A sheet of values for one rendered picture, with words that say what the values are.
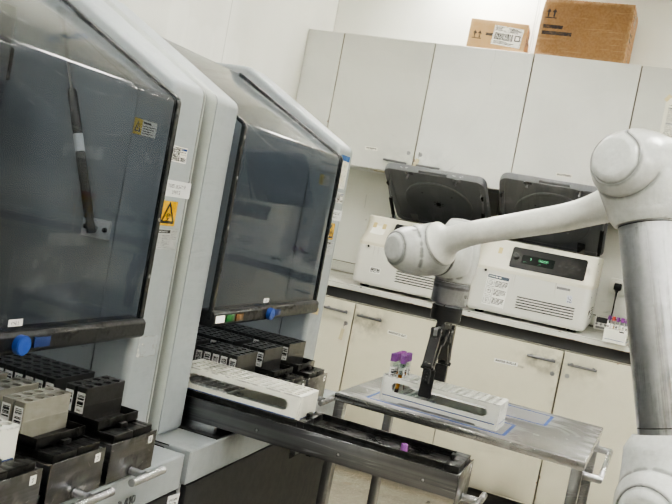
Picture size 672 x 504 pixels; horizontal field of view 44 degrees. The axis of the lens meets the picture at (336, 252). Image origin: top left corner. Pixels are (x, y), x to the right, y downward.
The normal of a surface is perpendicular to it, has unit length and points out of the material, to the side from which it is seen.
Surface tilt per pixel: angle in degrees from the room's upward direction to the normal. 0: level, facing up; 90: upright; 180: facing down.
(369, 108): 90
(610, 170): 80
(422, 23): 90
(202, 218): 90
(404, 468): 90
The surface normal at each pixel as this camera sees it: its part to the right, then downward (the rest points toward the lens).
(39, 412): 0.92, 0.19
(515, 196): -0.36, 0.76
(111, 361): -0.35, -0.02
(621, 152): -0.72, -0.20
